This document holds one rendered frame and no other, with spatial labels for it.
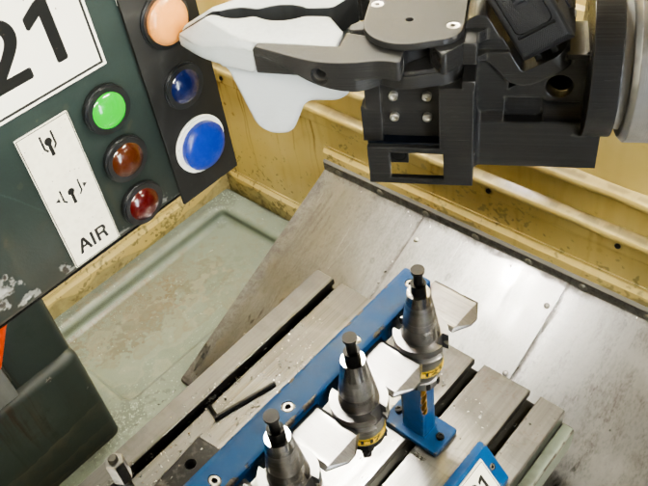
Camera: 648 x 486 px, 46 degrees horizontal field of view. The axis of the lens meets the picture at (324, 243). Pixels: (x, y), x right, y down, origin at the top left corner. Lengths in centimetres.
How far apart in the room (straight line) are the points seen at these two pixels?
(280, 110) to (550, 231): 104
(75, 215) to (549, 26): 25
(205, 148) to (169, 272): 150
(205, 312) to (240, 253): 20
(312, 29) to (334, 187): 130
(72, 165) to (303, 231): 126
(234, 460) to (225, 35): 52
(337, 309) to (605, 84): 103
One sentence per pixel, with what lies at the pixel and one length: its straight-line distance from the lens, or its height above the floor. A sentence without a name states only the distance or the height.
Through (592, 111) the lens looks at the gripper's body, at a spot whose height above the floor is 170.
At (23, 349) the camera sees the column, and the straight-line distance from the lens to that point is 140.
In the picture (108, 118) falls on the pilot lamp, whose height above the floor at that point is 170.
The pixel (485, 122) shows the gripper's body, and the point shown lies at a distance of 39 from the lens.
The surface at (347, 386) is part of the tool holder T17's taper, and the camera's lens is 79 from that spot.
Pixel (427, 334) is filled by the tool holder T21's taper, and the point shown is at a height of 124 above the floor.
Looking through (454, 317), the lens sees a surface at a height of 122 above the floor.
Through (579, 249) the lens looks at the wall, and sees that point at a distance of 139.
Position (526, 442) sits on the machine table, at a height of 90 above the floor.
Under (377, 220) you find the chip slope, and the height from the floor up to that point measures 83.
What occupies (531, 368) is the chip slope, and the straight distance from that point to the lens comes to 141.
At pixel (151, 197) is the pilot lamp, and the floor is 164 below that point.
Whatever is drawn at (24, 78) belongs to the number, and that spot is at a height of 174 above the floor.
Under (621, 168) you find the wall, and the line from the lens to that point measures 125.
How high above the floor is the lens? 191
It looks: 44 degrees down
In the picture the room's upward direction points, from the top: 9 degrees counter-clockwise
